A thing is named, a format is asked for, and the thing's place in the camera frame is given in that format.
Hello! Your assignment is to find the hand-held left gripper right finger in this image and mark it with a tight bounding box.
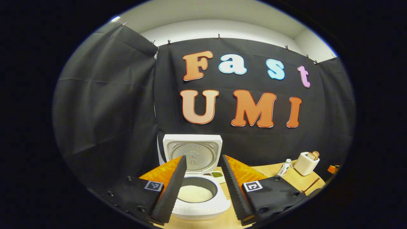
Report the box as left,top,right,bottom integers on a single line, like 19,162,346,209
220,155,307,227

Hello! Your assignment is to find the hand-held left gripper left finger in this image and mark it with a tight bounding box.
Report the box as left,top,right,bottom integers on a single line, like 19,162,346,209
86,155,187,226

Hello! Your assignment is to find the white rice layer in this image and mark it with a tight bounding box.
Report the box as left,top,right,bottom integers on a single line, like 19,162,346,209
177,185,213,203

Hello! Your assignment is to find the dark wooden spoon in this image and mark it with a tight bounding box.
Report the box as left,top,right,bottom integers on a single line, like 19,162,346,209
301,177,321,195

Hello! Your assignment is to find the white rice cooker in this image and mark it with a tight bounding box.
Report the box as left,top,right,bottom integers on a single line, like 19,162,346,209
157,134,231,220

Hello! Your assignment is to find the white toaster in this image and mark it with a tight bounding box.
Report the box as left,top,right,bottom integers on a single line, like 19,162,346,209
293,152,320,176

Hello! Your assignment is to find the small white milk bottle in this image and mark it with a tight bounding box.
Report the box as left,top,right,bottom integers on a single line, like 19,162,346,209
278,159,292,177

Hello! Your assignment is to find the black backdrop cloth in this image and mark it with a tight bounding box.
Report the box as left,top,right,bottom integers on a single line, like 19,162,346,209
52,22,356,204

